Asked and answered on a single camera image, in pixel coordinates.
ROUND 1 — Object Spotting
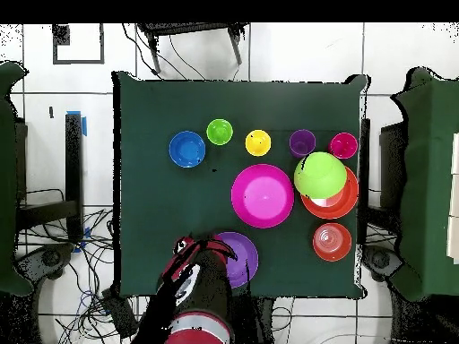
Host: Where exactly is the large pink bowl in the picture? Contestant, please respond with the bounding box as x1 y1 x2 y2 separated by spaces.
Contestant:
230 163 295 229

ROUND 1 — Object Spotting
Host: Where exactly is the purple bowl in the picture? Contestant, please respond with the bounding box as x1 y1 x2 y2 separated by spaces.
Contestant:
214 231 260 289

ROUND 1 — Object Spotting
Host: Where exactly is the green bowl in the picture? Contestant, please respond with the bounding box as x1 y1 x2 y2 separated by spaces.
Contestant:
293 151 348 201

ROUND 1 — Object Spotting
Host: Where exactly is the large orange bowl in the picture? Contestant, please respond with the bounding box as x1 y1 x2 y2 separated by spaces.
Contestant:
300 166 359 220

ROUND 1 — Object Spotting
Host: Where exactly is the yellow cup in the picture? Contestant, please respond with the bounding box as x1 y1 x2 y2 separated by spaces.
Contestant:
245 129 273 158

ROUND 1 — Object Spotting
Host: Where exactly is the blue bowl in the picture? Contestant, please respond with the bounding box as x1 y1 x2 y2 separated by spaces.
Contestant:
169 131 207 168

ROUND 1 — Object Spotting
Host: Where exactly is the green cup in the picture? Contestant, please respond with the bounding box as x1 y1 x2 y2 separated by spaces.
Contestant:
206 118 234 146

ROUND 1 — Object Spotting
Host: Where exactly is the purple cup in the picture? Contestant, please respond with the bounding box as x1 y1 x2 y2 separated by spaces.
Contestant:
289 129 317 159

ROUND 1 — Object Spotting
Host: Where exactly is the dark green tablecloth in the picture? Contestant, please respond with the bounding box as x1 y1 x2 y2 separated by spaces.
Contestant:
111 70 370 300

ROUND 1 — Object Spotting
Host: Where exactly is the small orange bowl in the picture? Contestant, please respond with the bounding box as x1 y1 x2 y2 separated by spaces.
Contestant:
312 222 353 262

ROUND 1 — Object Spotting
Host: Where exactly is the pink cup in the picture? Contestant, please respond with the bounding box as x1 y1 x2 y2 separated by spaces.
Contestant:
328 132 359 160

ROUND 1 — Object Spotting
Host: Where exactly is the blue tape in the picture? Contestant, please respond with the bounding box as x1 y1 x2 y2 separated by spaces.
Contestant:
65 109 88 137

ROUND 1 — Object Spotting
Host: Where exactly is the black power box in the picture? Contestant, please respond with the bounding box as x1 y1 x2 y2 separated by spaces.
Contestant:
100 288 140 340

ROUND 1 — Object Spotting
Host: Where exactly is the black stool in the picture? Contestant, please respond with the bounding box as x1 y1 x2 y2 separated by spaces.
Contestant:
136 22 249 75

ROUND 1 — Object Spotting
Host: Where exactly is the green cloth side table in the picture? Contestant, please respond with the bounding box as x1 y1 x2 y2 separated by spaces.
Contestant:
0 60 35 297
389 66 459 303

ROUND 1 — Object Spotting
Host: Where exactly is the black metal post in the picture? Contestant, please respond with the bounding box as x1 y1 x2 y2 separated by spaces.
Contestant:
358 117 371 245

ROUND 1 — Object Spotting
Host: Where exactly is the black metal frame beam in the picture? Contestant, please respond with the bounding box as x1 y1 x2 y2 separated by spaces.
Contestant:
15 112 84 242

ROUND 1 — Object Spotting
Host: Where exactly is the tangle of cables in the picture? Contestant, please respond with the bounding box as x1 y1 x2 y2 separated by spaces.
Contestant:
15 187 159 344

